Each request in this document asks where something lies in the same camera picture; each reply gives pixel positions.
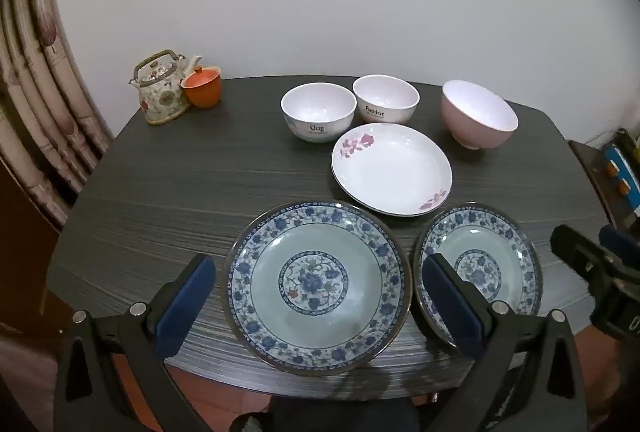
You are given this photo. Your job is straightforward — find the floral ceramic teapot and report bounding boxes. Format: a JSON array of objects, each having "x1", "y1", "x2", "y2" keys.
[{"x1": 128, "y1": 50, "x2": 203, "y2": 126}]

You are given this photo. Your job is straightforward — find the blue box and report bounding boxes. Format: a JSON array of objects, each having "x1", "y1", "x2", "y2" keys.
[{"x1": 602, "y1": 142, "x2": 640, "y2": 218}]

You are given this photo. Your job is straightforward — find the orange lidded cup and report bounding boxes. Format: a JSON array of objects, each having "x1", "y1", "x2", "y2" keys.
[{"x1": 180, "y1": 66, "x2": 223, "y2": 109}]

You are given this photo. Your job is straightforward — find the white printed bowl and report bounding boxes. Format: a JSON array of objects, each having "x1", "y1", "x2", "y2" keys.
[
  {"x1": 280, "y1": 82, "x2": 357, "y2": 143},
  {"x1": 352, "y1": 75, "x2": 420, "y2": 125}
]

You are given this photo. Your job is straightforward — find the large blue floral plate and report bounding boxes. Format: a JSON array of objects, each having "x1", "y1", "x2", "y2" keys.
[{"x1": 221, "y1": 200, "x2": 413, "y2": 363}]

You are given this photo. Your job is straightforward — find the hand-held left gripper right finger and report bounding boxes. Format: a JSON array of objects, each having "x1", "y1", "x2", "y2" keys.
[{"x1": 421, "y1": 253, "x2": 588, "y2": 432}]

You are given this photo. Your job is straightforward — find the beige patterned curtain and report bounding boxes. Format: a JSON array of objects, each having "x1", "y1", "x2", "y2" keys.
[{"x1": 0, "y1": 0, "x2": 113, "y2": 228}]

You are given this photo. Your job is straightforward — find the small blue floral plate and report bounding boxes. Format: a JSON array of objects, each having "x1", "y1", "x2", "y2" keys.
[{"x1": 412, "y1": 202, "x2": 544, "y2": 348}]

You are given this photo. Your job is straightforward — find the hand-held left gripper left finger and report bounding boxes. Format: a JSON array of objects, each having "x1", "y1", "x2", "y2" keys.
[{"x1": 52, "y1": 253, "x2": 217, "y2": 432}]

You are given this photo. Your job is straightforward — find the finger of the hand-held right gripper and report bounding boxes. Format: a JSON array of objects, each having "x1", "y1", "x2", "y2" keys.
[
  {"x1": 550, "y1": 225, "x2": 613, "y2": 295},
  {"x1": 599, "y1": 225, "x2": 640, "y2": 273}
]

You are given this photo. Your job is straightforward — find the white plate pink flowers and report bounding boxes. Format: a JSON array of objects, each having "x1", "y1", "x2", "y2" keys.
[{"x1": 330, "y1": 123, "x2": 454, "y2": 216}]

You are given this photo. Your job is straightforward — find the pink bowl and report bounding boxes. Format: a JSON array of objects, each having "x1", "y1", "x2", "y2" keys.
[{"x1": 440, "y1": 80, "x2": 519, "y2": 150}]

